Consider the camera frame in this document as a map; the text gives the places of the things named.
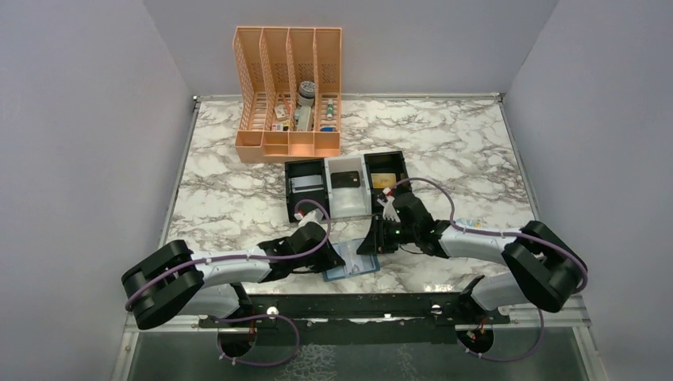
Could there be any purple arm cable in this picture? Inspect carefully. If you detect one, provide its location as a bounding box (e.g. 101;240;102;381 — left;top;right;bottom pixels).
383;176;589;364
124;198;333;368

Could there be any small green white bottle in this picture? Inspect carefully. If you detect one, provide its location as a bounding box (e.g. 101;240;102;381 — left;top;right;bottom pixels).
325;99;334;120

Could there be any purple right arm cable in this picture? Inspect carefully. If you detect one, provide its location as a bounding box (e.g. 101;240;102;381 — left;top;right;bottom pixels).
383;176;589;364

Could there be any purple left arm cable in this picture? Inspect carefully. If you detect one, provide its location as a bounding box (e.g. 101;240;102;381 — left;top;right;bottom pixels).
124;198;333;368

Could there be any right black tray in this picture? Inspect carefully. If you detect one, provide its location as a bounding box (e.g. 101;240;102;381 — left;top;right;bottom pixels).
363;151;409;214

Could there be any blue leather card holder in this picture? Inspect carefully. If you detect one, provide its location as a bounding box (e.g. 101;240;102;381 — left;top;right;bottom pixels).
322;238;380;282

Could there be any black credit card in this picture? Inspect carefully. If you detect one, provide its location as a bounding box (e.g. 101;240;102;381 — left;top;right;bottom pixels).
330;171;361;189

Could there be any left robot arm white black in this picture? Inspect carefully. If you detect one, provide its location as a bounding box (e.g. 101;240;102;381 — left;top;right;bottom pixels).
121;217;345;329

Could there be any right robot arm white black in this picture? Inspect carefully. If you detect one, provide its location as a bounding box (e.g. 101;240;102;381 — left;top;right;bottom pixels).
356;193;587;323

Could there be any grey round-headed bottle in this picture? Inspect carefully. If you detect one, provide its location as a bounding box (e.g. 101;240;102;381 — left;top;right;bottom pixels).
295;81;316;132

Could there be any grey black stripe card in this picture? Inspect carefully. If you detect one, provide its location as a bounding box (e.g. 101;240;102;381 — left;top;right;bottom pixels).
290;175;323;193

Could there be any black tray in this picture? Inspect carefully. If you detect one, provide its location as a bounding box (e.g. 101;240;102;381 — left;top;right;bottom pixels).
284;159;331;223
363;151;409;214

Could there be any small orange white box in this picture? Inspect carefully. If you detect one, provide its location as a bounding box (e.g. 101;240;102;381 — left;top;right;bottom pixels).
274;105;289;121

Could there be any left black tray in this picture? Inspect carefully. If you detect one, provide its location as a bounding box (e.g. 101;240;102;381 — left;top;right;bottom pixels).
284;159;331;223

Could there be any black mounting base rail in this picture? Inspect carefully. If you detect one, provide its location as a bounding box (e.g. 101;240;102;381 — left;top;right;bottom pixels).
195;292;510;333

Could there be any orange plastic file organizer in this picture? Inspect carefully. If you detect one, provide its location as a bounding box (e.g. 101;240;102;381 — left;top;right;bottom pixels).
233;26;343;164

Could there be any white middle tray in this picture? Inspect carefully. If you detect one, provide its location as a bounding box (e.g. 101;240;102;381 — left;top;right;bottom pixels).
324;155;372;218

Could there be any gold credit card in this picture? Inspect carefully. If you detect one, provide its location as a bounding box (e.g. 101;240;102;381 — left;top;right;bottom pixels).
371;173;398;189

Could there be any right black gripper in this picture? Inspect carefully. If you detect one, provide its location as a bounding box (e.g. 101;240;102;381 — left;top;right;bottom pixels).
356;214;418;254

